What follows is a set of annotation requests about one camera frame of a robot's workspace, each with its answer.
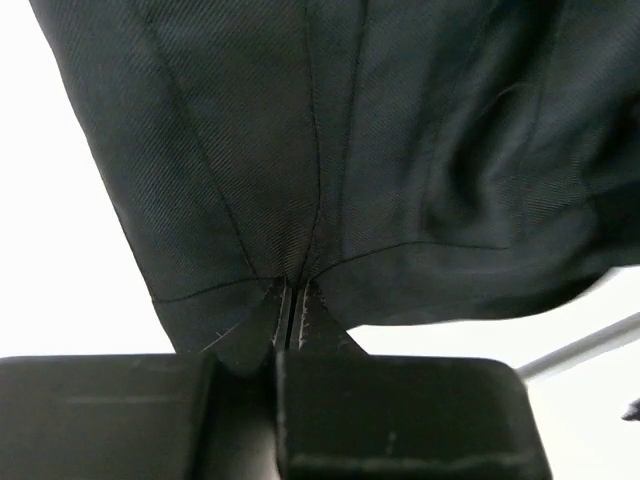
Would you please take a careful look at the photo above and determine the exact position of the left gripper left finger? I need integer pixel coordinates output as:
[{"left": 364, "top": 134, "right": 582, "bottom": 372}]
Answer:
[{"left": 1, "top": 283, "right": 290, "bottom": 479}]

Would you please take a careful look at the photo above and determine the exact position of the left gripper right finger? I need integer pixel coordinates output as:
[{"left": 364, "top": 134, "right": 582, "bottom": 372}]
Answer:
[{"left": 275, "top": 284, "right": 552, "bottom": 480}]

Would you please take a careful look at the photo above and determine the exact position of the aluminium front rail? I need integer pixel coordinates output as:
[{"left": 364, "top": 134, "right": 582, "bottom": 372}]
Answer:
[{"left": 517, "top": 313, "right": 640, "bottom": 382}]

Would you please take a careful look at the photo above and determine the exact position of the black pleated skirt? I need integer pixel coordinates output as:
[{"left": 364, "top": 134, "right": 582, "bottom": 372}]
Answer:
[{"left": 32, "top": 1, "right": 639, "bottom": 352}]

